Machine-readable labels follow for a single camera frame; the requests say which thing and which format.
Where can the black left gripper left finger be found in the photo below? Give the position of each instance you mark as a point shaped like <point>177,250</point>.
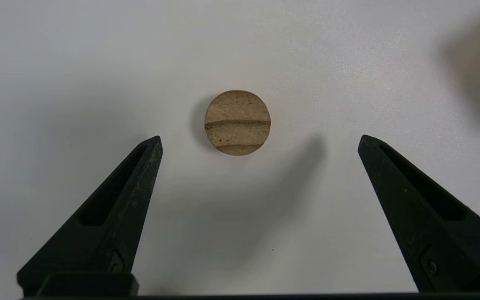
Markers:
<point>115,216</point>

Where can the round wooden disc with grooves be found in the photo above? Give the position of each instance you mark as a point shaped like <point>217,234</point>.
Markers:
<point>237,123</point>

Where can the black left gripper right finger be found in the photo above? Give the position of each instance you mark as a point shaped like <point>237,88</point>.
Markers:
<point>427,216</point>

